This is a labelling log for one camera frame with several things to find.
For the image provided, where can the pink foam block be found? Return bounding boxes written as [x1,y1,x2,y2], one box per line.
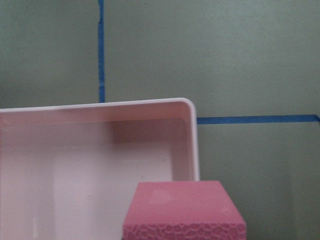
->
[122,181,247,240]

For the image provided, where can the pink plastic bin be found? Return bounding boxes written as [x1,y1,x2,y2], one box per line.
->
[0,98,200,240]

